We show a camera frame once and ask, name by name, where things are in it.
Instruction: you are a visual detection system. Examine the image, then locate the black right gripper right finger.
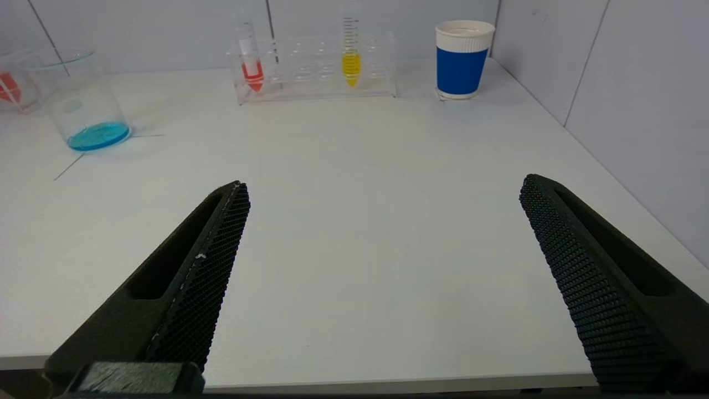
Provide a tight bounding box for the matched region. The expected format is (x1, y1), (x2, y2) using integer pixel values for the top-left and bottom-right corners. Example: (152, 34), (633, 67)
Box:
(519, 173), (709, 391)

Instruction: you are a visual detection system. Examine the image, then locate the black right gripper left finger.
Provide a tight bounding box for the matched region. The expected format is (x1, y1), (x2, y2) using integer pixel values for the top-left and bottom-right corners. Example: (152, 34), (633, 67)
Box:
(43, 181), (251, 388)

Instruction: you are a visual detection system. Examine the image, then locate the clear glass beaker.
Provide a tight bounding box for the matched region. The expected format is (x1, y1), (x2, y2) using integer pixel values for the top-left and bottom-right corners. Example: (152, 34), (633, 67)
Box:
(16, 48), (133, 152)

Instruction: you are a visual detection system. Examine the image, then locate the red pigment tube white label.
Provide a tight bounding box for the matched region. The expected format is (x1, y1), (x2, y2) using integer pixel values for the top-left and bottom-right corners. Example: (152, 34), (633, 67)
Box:
(234, 19), (265, 93)

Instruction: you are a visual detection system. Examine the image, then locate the clear acrylic test tube rack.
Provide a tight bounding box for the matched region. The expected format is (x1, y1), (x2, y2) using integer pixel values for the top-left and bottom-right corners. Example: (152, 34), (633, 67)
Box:
(226, 30), (398, 106)
(0, 49), (42, 114)

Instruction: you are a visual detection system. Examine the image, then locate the yellow pigment test tube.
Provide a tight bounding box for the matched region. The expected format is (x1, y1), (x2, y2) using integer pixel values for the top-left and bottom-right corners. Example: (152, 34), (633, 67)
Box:
(339, 0), (363, 88)

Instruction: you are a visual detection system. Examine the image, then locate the blue white paper cup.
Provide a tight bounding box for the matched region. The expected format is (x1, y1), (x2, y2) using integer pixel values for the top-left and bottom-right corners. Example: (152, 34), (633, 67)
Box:
(435, 20), (495, 100)

